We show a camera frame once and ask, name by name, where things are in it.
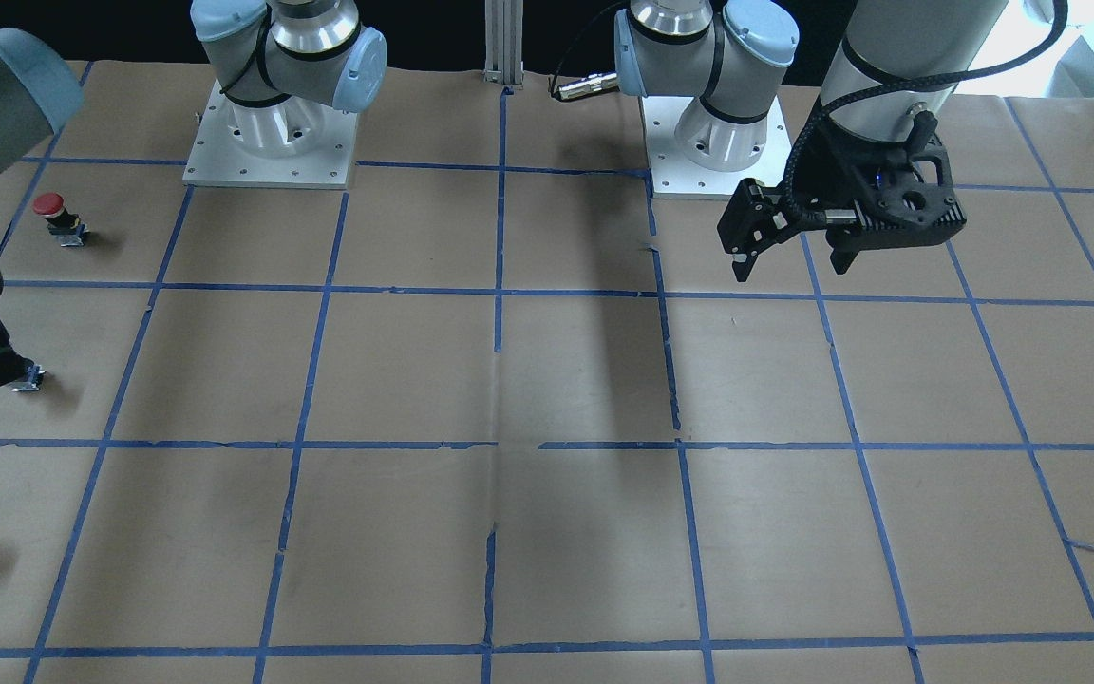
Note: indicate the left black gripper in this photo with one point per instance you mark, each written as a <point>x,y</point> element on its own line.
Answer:
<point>848,174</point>

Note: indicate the yellow push button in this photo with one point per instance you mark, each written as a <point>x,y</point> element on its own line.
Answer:
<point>31,380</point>

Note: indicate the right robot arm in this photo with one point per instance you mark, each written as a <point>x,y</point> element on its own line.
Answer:
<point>261,53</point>

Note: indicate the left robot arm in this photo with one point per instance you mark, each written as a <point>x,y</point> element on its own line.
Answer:
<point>882,84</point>

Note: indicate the red push button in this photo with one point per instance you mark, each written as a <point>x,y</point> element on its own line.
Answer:
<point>67,228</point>

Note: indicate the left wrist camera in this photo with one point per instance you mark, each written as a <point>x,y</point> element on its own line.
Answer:
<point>911,199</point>

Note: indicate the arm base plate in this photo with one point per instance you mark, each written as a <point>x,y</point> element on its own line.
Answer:
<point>693,156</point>
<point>292,145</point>

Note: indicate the aluminium frame post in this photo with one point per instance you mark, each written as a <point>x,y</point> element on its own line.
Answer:
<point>502,60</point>

